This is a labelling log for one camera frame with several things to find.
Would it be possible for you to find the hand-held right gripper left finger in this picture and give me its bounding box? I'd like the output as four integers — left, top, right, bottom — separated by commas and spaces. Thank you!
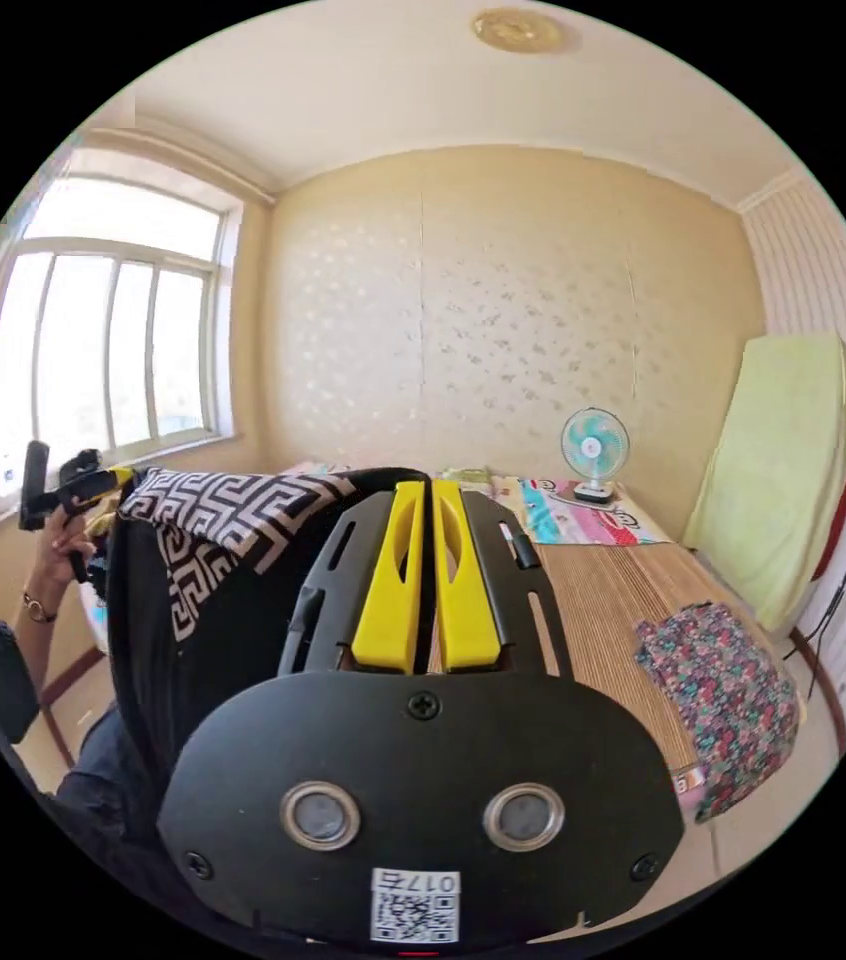
350, 482, 426, 671

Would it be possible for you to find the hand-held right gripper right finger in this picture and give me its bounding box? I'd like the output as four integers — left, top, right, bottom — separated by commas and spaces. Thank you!
431, 478, 502, 673

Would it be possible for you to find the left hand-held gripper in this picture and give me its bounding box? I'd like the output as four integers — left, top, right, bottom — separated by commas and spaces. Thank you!
56, 449, 141, 586

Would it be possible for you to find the black long sleeve with pattern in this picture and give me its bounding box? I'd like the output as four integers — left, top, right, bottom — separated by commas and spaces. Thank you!
104, 466, 432, 804

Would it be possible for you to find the person's left forearm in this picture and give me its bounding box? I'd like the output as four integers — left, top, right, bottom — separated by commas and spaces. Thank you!
12, 575, 76, 639

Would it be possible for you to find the person's left hand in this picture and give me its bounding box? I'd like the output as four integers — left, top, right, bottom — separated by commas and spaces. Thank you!
30, 512, 100, 594

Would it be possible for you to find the bed with woven mat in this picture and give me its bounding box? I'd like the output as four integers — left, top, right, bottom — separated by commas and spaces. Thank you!
77, 461, 846, 894

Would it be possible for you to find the window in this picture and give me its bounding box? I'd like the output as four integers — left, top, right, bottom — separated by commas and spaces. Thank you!
0, 146, 244, 526

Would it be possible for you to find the small blue table fan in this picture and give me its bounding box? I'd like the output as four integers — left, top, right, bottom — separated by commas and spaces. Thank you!
560, 407, 631, 505

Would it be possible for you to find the floral garment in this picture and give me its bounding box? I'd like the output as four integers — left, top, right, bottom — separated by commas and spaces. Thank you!
632, 602, 801, 824

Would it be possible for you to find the person's body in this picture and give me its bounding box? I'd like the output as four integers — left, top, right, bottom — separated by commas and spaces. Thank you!
0, 607, 244, 946

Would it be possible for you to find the yellow-green upright mattress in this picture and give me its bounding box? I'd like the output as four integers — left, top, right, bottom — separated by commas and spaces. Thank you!
681, 332, 846, 634

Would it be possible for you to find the gold ceiling lamp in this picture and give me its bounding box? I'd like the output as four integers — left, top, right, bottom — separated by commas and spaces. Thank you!
472, 7, 567, 54

